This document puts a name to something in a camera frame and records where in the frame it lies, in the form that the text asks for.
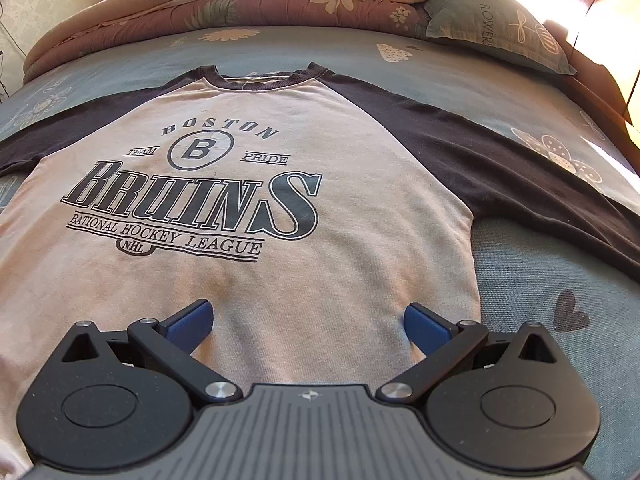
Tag cream and black printed sweatshirt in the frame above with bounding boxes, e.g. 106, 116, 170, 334
0, 62, 640, 466

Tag black wall cables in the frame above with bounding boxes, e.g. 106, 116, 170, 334
0, 0, 16, 97

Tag wooden headboard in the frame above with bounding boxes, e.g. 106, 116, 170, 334
542, 0, 640, 126

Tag blue-green printed pillow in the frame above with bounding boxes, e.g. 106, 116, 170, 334
422, 0, 578, 76

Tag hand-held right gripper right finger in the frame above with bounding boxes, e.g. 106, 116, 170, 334
375, 302, 558, 404

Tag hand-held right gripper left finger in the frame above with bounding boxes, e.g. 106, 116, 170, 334
60, 299, 241, 404

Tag pink floral quilt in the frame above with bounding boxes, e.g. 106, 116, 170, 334
22, 0, 498, 86

